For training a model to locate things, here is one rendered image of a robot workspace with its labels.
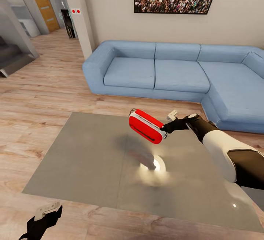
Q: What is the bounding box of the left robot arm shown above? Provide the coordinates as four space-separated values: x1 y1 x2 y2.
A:
19 201 62 240

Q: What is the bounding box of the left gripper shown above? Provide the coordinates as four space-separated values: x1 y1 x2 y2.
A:
27 206 62 235

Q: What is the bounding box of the radio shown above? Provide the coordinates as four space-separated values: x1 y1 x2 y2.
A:
129 109 168 144

